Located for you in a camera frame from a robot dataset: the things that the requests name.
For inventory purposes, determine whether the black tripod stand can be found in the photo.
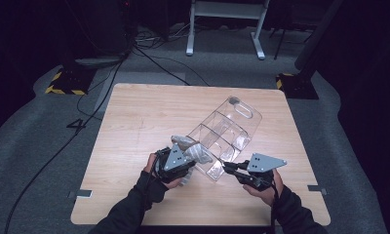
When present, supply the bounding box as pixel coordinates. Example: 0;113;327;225
273;9;293;61

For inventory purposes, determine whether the long black floor cable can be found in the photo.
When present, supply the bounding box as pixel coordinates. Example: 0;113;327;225
3;45;136;234

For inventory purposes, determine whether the white desk frame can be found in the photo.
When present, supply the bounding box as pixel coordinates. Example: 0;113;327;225
185;0;271;60

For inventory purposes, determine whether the person's right hand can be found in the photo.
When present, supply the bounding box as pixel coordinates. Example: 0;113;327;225
242;169;285;208

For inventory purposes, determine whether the grey round stand base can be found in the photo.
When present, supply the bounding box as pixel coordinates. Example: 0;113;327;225
74;55;128;68

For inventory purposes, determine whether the grey cloth with brown trim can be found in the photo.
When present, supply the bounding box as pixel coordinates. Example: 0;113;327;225
170;135;215;187

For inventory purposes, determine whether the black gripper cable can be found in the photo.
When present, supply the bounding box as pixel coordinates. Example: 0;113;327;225
143;154;160;213
269;179;280;234

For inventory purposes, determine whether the thin black floor cable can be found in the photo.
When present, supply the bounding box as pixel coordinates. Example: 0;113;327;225
134;45;212;87

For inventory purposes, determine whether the grey slanted pole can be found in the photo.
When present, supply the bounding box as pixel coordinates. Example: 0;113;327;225
293;0;345;71

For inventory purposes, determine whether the bundle of floor cables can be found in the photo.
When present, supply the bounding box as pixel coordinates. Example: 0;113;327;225
136;22;191;43

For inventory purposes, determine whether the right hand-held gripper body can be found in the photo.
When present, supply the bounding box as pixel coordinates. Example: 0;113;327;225
244;152;289;192

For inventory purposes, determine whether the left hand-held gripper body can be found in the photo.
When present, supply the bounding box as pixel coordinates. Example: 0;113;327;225
153;142;197;184

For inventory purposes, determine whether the black yellow striped stand base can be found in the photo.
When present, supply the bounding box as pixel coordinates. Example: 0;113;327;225
45;66;97;97
275;71;319;100

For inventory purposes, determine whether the person's left hand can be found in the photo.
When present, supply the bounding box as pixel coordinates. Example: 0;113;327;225
143;152;184;190

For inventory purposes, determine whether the clear acrylic organizer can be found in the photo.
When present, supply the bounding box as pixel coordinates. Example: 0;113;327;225
186;96;263;182

